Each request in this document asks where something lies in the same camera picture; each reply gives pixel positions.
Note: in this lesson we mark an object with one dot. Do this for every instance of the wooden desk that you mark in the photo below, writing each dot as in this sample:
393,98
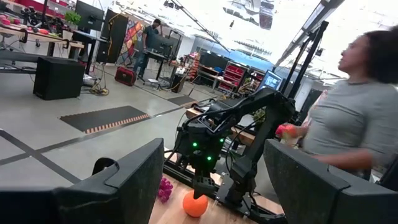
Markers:
37,35

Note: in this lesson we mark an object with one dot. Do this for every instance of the hazard striped floor mat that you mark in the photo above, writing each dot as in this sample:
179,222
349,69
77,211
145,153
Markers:
102,118

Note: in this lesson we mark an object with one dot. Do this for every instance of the red storage bin shelf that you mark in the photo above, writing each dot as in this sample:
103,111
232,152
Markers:
234,74

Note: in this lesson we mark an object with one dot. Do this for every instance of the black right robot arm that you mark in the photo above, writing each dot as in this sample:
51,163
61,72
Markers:
264,102

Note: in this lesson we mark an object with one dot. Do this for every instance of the black cube box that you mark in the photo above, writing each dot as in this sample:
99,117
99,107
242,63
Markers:
57,77

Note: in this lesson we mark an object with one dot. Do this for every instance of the lit laptop screen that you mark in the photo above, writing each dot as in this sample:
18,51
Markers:
271,81

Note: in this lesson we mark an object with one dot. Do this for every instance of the black computer monitor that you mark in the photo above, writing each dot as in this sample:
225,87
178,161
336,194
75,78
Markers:
88,14

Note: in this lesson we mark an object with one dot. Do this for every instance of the person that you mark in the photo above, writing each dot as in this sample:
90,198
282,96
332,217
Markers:
149,40
351,118

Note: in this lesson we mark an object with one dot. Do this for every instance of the small dark floor mat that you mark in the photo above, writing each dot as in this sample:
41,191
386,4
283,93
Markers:
182,100

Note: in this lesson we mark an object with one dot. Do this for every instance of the colourful patterned cloth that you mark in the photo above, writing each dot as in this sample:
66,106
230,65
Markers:
132,37

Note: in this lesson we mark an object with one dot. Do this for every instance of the green potted plant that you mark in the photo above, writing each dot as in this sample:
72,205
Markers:
72,18

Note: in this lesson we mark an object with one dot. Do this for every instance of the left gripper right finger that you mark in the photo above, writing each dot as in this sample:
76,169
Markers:
317,199

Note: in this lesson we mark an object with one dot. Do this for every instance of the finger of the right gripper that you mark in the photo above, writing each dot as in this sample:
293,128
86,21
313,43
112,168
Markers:
210,188
198,191

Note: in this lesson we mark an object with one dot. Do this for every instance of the orange fruit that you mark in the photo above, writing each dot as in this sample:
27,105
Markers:
194,207

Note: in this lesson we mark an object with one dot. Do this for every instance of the black arched bracket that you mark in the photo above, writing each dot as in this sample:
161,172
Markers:
104,160

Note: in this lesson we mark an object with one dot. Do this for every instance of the red equipment case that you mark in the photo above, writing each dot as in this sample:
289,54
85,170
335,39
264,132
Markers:
125,76

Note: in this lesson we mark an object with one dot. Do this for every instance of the red grape bunch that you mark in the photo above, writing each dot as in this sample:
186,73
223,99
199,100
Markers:
165,189

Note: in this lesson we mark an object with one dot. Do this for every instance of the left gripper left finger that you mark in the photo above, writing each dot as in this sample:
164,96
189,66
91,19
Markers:
93,202

